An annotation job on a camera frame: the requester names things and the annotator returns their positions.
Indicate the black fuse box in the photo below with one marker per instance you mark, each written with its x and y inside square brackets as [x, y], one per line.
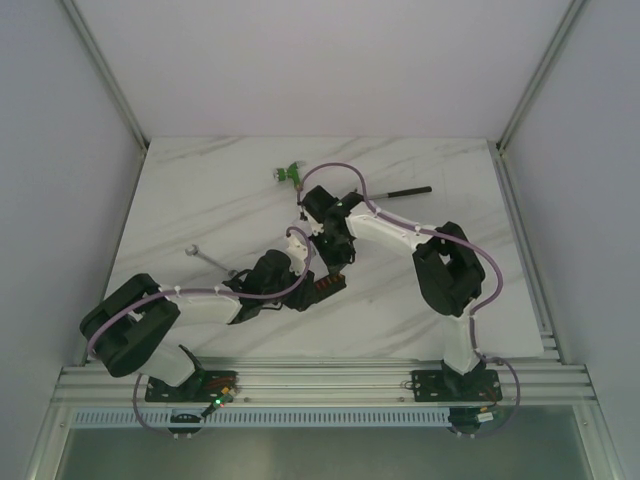
[327, 286]

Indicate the green spray gun toy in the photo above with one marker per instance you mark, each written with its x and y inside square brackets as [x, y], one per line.
[290, 173]

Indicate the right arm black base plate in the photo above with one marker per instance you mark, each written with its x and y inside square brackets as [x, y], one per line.
[446, 386]

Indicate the slotted grey cable duct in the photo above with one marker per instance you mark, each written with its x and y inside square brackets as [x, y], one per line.
[270, 417]

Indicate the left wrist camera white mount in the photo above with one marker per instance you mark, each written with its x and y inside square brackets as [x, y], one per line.
[298, 253]

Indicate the grey metal bolt tool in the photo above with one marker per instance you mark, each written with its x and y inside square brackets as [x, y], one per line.
[195, 251]

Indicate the right aluminium frame post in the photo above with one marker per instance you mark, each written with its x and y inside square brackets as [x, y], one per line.
[542, 71]

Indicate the clear plastic fuse box cover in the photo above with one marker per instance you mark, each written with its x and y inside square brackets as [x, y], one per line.
[301, 223]

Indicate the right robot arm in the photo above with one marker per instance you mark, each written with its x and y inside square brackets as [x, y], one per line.
[449, 275]

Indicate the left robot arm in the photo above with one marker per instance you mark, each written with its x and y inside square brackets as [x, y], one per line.
[146, 329]

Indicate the aluminium front rail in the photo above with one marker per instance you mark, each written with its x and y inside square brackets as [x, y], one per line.
[317, 382]

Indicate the left aluminium frame post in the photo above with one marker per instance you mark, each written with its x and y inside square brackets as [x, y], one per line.
[104, 72]

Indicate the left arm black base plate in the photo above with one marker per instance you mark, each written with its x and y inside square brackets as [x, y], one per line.
[204, 386]

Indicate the hammer with black handle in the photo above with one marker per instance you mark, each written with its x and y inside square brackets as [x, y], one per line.
[395, 194]

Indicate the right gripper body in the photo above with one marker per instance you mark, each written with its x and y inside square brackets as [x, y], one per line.
[334, 254]

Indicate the aluminium frame post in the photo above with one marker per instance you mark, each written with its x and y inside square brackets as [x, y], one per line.
[542, 71]
[104, 72]

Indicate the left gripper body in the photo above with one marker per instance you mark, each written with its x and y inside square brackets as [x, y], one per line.
[310, 295]

